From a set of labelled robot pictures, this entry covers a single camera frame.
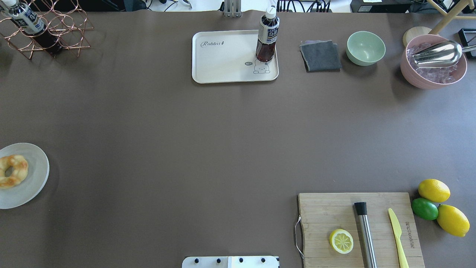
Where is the white round plate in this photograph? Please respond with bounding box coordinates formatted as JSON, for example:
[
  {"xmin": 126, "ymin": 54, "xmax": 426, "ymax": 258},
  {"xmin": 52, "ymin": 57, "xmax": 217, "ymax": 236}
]
[{"xmin": 0, "ymin": 143, "xmax": 50, "ymax": 209}]

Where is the cream rabbit serving tray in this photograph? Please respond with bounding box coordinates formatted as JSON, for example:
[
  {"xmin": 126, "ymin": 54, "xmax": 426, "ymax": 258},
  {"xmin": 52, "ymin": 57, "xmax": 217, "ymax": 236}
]
[{"xmin": 192, "ymin": 29, "xmax": 279, "ymax": 84}]

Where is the dark tea bottle on tray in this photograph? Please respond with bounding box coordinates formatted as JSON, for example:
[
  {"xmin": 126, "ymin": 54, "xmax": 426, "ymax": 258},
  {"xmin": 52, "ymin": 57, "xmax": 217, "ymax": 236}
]
[{"xmin": 255, "ymin": 6, "xmax": 280, "ymax": 62}]

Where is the black tray with glasses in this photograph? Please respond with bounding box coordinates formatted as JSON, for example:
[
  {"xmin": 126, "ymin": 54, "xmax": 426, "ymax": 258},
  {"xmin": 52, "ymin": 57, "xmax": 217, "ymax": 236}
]
[{"xmin": 458, "ymin": 28, "xmax": 476, "ymax": 59}]

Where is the grey folded cloth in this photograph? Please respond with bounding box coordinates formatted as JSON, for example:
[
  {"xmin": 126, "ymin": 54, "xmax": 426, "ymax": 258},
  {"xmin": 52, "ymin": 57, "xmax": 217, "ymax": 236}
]
[{"xmin": 299, "ymin": 40, "xmax": 342, "ymax": 72}]

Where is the wooden cutting board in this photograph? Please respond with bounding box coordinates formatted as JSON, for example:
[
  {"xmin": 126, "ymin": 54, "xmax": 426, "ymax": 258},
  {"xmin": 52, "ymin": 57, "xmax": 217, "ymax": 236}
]
[{"xmin": 299, "ymin": 193, "xmax": 425, "ymax": 268}]

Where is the steel muddler black tip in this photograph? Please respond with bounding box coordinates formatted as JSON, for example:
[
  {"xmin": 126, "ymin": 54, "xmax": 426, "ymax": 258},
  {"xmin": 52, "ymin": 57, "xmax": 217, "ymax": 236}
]
[{"xmin": 354, "ymin": 202, "xmax": 377, "ymax": 268}]

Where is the half lemon slice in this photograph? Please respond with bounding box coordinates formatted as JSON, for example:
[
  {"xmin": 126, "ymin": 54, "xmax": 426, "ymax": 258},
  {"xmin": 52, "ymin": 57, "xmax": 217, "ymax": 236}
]
[{"xmin": 329, "ymin": 229, "xmax": 354, "ymax": 254}]

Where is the mint green bowl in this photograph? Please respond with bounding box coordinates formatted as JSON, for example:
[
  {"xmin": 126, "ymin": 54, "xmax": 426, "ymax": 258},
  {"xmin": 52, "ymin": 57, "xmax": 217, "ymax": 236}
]
[{"xmin": 346, "ymin": 31, "xmax": 386, "ymax": 66}]

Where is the yellow plastic knife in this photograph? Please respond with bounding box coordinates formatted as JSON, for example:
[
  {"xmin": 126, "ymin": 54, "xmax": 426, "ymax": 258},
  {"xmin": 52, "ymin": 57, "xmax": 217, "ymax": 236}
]
[{"xmin": 388, "ymin": 208, "xmax": 409, "ymax": 268}]

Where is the pink ice bowl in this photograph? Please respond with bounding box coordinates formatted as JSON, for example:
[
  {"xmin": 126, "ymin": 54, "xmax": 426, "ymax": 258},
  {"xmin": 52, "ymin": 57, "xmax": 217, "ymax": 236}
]
[{"xmin": 400, "ymin": 34, "xmax": 467, "ymax": 89}]

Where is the round wooden stand base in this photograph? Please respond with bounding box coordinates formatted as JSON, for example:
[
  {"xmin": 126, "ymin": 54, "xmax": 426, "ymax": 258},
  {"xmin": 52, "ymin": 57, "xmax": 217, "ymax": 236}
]
[{"xmin": 403, "ymin": 26, "xmax": 432, "ymax": 47}]

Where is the green lime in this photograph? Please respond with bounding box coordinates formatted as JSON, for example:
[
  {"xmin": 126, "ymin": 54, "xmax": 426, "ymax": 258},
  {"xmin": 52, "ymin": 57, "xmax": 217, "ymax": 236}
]
[{"xmin": 411, "ymin": 197, "xmax": 439, "ymax": 220}]

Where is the upper yellow lemon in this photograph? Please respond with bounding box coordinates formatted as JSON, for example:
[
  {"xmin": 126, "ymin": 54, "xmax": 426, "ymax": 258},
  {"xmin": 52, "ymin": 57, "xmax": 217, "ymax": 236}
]
[{"xmin": 418, "ymin": 179, "xmax": 451, "ymax": 202}]

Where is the yellow lemon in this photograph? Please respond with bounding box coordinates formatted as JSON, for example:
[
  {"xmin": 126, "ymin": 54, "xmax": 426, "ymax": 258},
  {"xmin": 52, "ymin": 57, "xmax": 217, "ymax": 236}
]
[
  {"xmin": 436, "ymin": 205, "xmax": 470, "ymax": 237},
  {"xmin": 418, "ymin": 179, "xmax": 451, "ymax": 202}
]

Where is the steel ice scoop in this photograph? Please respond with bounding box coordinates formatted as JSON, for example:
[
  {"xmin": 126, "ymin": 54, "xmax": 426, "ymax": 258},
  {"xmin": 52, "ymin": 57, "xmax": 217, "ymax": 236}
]
[{"xmin": 412, "ymin": 41, "xmax": 476, "ymax": 68}]

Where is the lower yellow lemon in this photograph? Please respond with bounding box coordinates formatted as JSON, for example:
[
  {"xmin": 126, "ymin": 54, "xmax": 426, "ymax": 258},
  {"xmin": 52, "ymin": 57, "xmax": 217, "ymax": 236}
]
[{"xmin": 436, "ymin": 205, "xmax": 470, "ymax": 237}]

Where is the tea bottle in rack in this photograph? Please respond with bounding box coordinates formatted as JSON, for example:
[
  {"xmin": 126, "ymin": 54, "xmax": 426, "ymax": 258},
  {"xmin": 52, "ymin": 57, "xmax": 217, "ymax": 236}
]
[{"xmin": 1, "ymin": 0, "xmax": 63, "ymax": 55}]

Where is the wooden cup tree stand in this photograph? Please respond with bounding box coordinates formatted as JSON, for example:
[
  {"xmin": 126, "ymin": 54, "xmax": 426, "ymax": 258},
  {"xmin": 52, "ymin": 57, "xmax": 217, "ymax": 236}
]
[{"xmin": 427, "ymin": 0, "xmax": 476, "ymax": 35}]

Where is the aluminium frame post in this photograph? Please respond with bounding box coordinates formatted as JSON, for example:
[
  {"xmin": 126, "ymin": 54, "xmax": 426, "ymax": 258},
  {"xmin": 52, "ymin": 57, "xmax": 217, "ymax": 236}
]
[{"xmin": 223, "ymin": 0, "xmax": 242, "ymax": 17}]

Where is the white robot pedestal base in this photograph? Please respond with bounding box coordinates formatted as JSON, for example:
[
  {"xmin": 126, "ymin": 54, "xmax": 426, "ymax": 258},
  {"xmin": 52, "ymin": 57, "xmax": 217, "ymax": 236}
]
[{"xmin": 181, "ymin": 255, "xmax": 280, "ymax": 268}]

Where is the copper wire bottle rack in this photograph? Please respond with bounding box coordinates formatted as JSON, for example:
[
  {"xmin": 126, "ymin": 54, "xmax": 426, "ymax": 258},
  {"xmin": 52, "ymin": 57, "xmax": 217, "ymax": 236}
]
[{"xmin": 1, "ymin": 0, "xmax": 94, "ymax": 60}]

